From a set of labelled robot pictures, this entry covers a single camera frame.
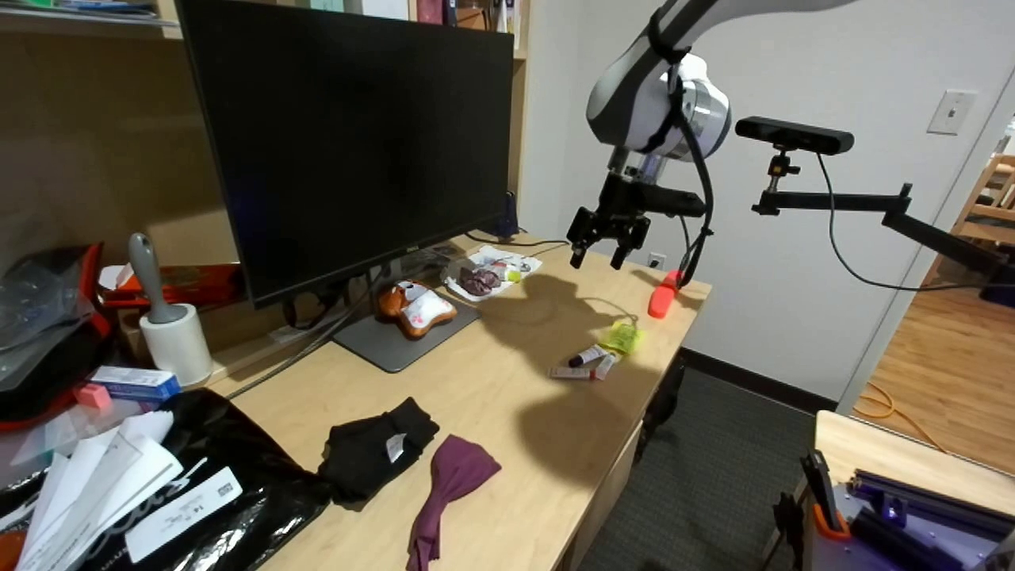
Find light wooden side table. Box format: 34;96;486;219
796;410;1015;571

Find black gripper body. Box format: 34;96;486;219
583;172;655;241

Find red box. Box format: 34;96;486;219
81;241;248;316

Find light wooden shelf unit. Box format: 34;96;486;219
0;0;534;354

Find black robot wrist cable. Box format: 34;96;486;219
664;62;720;293

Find black stereo camera bar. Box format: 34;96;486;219
733;116;858;158

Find black monitor cable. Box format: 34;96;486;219
227;304;367;399

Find white printed label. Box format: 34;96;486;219
124;463;248;565

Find black plastic bag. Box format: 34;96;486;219
0;386;338;571

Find small red object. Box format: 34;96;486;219
645;267;686;324

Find large black computer monitor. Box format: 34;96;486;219
174;0;519;311

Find dark grey mouse pad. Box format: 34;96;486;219
330;300;486;375

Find pink eraser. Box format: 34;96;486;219
74;382;115;413

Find small grey object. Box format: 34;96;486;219
566;343;609;373

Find orange floor cable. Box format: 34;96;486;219
860;377;956;455

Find grey crumpled plastic bag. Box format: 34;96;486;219
0;249;101;394

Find black tool orange grip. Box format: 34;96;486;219
800;450;849;544

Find white lint roller grey handle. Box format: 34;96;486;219
124;233;215;392

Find white paper envelopes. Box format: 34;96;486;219
13;410;187;571

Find maroon cloth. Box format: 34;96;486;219
405;431;505;571

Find yellow-green plastic packet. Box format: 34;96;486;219
594;316;645;358

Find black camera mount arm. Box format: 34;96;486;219
752;152;1015;311

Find black cloth with white label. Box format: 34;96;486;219
318;394;446;508

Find blue white small box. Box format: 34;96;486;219
88;361;185;405

